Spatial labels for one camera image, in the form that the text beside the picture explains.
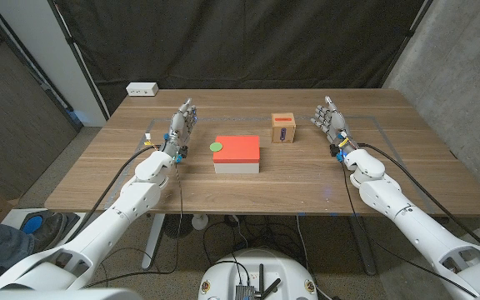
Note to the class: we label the dark leather shoe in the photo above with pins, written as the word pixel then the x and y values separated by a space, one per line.
pixel 50 229

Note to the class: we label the black backdrop curtain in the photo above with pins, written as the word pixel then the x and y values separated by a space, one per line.
pixel 240 41

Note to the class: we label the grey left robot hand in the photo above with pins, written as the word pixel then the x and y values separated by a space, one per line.
pixel 181 125

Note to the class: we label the green round coin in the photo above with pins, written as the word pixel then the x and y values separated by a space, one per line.
pixel 216 146

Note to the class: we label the white power strip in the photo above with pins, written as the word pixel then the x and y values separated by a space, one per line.
pixel 142 88

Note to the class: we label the grey table leg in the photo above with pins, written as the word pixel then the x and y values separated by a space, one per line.
pixel 363 246

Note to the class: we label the blue foot pedal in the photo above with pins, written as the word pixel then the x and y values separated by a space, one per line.
pixel 32 224

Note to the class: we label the black round floor fan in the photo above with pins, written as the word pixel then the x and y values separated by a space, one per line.
pixel 177 227

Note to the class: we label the white floor platform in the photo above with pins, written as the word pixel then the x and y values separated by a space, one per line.
pixel 13 216

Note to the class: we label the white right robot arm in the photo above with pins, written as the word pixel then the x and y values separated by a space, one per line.
pixel 411 225

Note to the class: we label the wooden box with coloured slots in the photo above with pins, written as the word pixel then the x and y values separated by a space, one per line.
pixel 283 127

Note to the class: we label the white table leg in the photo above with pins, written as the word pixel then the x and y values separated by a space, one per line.
pixel 152 241

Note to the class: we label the red box with white base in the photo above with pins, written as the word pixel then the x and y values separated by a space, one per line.
pixel 238 150

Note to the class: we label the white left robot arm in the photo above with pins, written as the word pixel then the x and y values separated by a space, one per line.
pixel 98 233

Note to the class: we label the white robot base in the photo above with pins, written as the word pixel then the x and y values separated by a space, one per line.
pixel 223 271

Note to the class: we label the white round floor object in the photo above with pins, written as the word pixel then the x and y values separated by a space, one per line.
pixel 200 223

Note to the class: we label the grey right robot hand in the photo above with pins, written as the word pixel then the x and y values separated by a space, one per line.
pixel 335 123

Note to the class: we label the black backdrop stand pole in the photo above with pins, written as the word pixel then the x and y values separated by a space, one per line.
pixel 410 32
pixel 71 41

